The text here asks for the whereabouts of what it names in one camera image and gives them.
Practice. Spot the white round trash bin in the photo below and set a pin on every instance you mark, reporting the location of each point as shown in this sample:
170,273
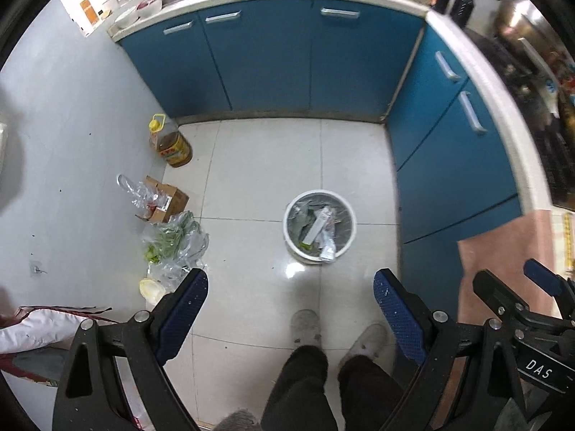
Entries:
297,251

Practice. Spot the open brown cardboard box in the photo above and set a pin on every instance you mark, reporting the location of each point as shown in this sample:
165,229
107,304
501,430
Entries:
173,197

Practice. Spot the person's left grey shoe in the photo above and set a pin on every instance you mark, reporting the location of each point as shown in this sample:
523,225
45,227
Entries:
305,325

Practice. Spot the white long carton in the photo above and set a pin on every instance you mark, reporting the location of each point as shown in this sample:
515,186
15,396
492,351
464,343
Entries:
320,225

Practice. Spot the grey fuzzy cloth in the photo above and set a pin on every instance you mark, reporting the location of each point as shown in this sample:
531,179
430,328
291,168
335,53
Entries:
238,421

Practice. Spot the person's right grey shoe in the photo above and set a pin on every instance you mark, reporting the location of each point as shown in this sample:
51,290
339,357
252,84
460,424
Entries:
366,341

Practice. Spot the grey bin liner bag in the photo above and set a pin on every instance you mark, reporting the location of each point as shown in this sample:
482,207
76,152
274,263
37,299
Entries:
298,220

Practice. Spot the yellow cooking oil bottle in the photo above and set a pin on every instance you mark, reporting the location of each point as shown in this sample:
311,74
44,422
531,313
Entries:
173,143

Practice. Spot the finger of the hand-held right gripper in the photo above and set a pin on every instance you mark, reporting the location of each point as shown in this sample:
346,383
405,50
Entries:
541,274
498,294

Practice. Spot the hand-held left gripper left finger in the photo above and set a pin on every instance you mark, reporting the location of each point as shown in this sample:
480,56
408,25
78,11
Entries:
183,312

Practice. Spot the white bowl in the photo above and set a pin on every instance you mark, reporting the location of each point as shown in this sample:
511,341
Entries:
126,17

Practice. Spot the white woven sack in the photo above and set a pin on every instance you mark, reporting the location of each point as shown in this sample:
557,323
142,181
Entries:
40,327

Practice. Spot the person's right leg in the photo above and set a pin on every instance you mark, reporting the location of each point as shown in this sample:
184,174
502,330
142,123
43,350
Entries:
366,390

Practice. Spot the white printed box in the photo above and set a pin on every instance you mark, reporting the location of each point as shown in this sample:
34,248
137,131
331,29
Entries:
87,2

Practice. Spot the red dish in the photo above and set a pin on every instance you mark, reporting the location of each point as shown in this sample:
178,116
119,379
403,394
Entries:
149,4

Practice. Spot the person's left leg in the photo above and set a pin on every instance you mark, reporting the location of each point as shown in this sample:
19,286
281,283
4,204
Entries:
301,390

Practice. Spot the plastic bag of green vegetables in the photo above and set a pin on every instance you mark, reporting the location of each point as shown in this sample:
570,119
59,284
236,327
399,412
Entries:
173,240

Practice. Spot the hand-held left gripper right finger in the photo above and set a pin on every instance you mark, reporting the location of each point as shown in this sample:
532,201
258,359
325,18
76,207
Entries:
400,318

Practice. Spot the pinkish brown mat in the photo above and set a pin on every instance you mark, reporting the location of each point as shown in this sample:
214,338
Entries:
498,242

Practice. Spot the person's leg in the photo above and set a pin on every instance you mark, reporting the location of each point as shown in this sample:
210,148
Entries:
366,390
301,390

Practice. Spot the person's grey shoe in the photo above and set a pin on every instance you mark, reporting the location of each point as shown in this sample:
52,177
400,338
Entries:
305,325
366,341

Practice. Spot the blue cabinet door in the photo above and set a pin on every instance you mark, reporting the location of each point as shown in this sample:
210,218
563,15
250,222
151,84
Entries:
449,175
359,58
260,54
175,72
422,98
431,269

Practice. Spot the yellow strip object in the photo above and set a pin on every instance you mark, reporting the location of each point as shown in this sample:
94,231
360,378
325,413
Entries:
568,242

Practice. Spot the white kitchen countertop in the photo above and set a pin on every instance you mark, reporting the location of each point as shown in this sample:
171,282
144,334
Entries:
494,94

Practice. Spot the clear empty plastic bag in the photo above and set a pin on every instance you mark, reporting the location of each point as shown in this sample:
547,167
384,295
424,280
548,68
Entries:
137,193

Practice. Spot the pale yellow round lid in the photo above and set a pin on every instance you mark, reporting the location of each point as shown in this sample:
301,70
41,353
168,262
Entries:
152,290

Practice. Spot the metal wok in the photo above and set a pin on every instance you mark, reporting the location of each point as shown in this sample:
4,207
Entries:
521,18

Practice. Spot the dark sauce bottle red cap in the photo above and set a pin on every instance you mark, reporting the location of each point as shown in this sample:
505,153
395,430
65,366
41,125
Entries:
462,4

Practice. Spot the crumpled white packet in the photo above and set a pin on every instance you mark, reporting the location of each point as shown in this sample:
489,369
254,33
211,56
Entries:
329,249

